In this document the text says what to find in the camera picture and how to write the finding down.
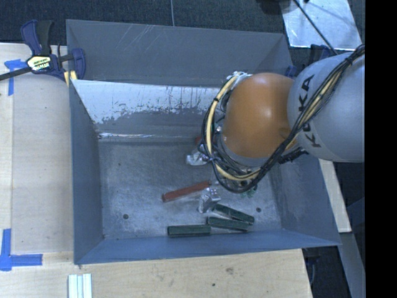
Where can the red-brown flat block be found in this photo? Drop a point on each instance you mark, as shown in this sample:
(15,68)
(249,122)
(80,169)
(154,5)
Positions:
(186,191)

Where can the grey metal bin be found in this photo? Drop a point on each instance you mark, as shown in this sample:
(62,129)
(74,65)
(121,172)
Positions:
(139,178)

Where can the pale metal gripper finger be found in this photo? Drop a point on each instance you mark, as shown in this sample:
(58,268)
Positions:
(209,198)
(196,159)

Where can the pale wood board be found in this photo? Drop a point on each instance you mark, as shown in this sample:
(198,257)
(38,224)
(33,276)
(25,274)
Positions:
(40,166)

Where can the dark green flat block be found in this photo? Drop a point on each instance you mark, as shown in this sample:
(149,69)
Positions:
(189,230)
(228,223)
(235,213)

